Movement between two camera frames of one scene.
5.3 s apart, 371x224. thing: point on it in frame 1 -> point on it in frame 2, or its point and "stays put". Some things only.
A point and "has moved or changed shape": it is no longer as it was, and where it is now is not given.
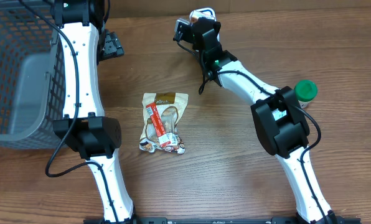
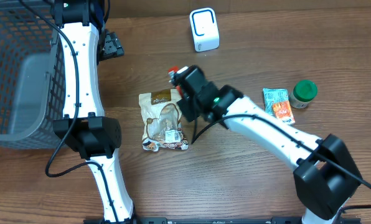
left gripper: x=111 y=45 stays put
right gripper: x=212 y=23 -> x=187 y=114
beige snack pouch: x=172 y=107 stays put
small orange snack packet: x=206 y=12 has moved or changed shape
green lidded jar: x=305 y=91 stays put
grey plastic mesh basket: x=25 y=77 stays put
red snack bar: x=154 y=113 -> x=172 y=71
